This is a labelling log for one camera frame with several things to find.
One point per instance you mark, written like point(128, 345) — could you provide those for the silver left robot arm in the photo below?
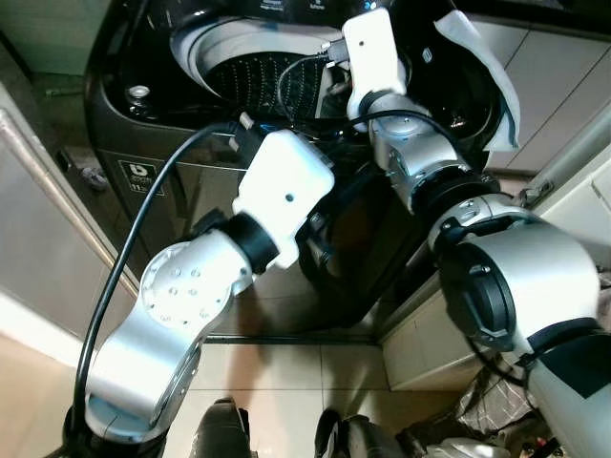
point(162, 324)

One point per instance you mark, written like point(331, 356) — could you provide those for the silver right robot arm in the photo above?
point(535, 277)

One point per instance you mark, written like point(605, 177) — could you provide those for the dark top-loading washing machine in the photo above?
point(134, 134)

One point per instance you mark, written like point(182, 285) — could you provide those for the black right robot leg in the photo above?
point(358, 439)

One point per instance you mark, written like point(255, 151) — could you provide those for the black robot leg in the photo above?
point(221, 434)
point(358, 439)

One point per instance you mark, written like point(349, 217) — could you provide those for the black left robot leg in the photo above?
point(221, 434)

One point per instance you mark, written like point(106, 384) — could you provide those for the white washer drum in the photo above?
point(205, 43)

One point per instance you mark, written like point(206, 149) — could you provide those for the white cloth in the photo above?
point(492, 76)

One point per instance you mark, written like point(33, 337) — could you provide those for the crumpled grey cloth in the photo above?
point(487, 410)

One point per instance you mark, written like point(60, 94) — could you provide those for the round silver washer cap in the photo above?
point(138, 93)

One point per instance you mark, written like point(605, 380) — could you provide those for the white door panel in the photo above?
point(43, 248)

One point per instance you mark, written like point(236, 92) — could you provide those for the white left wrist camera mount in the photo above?
point(282, 186)

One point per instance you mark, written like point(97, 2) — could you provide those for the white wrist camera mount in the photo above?
point(282, 186)
point(374, 52)

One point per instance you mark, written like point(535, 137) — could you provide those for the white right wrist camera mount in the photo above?
point(374, 52)

